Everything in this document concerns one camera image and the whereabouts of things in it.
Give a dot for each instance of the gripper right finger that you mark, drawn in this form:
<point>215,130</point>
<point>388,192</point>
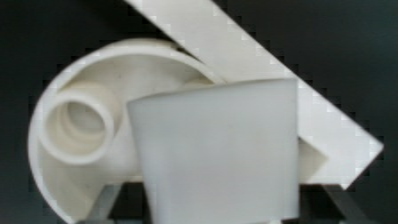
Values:
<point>327,206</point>

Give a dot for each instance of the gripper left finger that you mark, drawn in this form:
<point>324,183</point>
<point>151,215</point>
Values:
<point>100,212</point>

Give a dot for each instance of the white round stool seat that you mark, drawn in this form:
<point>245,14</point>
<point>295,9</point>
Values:
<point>82,155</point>

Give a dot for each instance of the white stool leg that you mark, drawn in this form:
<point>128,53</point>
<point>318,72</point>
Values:
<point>217,143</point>

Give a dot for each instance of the white U-shaped fence wall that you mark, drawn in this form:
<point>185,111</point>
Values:
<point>340,146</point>

